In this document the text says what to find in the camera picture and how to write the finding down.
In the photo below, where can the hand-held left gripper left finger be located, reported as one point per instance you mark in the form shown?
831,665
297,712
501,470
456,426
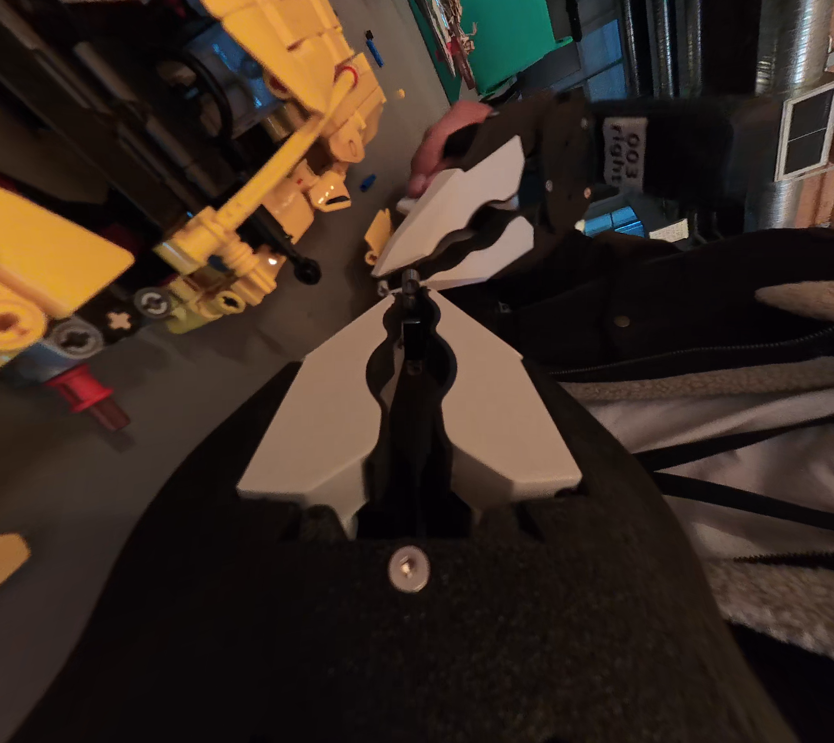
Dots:
313,430

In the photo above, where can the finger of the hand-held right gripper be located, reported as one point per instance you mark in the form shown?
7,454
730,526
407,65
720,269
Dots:
502,254
449,202

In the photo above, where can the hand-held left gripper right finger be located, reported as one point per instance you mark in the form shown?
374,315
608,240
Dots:
508,430

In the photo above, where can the yellow panel with axle pin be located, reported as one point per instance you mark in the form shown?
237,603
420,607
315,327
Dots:
379,234

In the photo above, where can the person's right hand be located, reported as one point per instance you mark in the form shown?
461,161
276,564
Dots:
433,150

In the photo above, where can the blue brick pin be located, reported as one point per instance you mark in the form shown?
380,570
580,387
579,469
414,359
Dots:
374,49
368,182

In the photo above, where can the white vent grille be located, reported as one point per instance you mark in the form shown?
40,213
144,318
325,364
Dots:
808,130

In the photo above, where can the brown fleece-lined jacket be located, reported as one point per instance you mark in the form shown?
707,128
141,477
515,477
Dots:
651,300

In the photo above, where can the green cutting mat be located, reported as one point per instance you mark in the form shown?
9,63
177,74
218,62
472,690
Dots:
423,26

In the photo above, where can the wooden model kit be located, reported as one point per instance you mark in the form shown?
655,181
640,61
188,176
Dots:
456,19

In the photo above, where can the white striped shirt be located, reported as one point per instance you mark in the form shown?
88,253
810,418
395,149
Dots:
749,463

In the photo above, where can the silver ventilation duct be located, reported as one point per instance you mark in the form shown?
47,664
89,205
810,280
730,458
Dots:
788,6

